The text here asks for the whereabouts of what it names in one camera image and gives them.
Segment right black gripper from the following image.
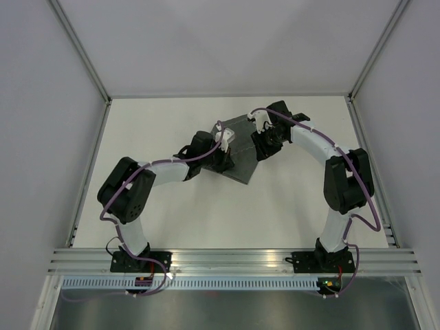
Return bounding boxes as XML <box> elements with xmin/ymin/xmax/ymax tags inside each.
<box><xmin>250</xmin><ymin>126</ymin><xmax>286</xmax><ymax>162</ymax></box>

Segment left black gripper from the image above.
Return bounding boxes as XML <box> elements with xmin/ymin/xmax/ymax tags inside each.
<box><xmin>200</xmin><ymin>142</ymin><xmax>234</xmax><ymax>175</ymax></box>

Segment grey cloth napkin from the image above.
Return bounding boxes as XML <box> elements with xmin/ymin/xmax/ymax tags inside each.
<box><xmin>219</xmin><ymin>115</ymin><xmax>258</xmax><ymax>185</ymax></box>

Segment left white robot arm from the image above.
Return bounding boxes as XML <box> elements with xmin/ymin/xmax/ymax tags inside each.
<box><xmin>97</xmin><ymin>127</ymin><xmax>234</xmax><ymax>272</ymax></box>

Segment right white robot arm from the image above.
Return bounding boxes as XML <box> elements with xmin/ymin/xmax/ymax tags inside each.
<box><xmin>247</xmin><ymin>101</ymin><xmax>381</xmax><ymax>274</ymax></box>

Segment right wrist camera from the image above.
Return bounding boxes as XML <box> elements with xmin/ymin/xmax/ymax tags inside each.
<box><xmin>247</xmin><ymin>109</ymin><xmax>273</xmax><ymax>134</ymax></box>

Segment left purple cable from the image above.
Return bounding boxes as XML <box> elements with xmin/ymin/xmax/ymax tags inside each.
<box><xmin>61</xmin><ymin>119</ymin><xmax>228</xmax><ymax>303</ymax></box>

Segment purple cable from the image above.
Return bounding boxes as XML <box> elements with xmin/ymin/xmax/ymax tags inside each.
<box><xmin>61</xmin><ymin>119</ymin><xmax>228</xmax><ymax>303</ymax></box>
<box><xmin>247</xmin><ymin>108</ymin><xmax>382</xmax><ymax>299</ymax></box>

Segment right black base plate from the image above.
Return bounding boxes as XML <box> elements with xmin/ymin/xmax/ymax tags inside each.
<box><xmin>284</xmin><ymin>248</ymin><xmax>355</xmax><ymax>274</ymax></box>

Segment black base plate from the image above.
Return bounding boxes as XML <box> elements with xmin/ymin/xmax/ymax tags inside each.
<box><xmin>110</xmin><ymin>251</ymin><xmax>172</xmax><ymax>274</ymax></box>
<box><xmin>284</xmin><ymin>248</ymin><xmax>355</xmax><ymax>274</ymax></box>

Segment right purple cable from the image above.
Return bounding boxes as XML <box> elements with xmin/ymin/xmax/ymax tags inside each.
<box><xmin>247</xmin><ymin>108</ymin><xmax>382</xmax><ymax>299</ymax></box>

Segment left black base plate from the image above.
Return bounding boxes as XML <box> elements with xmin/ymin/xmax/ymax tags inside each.
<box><xmin>110</xmin><ymin>251</ymin><xmax>172</xmax><ymax>274</ymax></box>

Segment aluminium mounting rail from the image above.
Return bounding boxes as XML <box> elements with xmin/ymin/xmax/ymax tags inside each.
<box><xmin>45</xmin><ymin>248</ymin><xmax>421</xmax><ymax>276</ymax></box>

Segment left aluminium frame post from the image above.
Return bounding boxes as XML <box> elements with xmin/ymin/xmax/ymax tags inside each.
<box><xmin>47</xmin><ymin>0</ymin><xmax>111</xmax><ymax>105</ymax></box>

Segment aluminium frame post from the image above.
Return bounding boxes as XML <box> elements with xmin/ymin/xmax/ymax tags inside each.
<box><xmin>346</xmin><ymin>0</ymin><xmax>412</xmax><ymax>101</ymax></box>
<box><xmin>47</xmin><ymin>0</ymin><xmax>111</xmax><ymax>105</ymax></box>

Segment white slotted cable duct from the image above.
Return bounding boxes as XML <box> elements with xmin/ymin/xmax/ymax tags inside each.
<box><xmin>62</xmin><ymin>276</ymin><xmax>319</xmax><ymax>291</ymax></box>

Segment right aluminium frame post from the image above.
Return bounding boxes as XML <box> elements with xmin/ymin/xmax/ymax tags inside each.
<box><xmin>346</xmin><ymin>0</ymin><xmax>412</xmax><ymax>101</ymax></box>

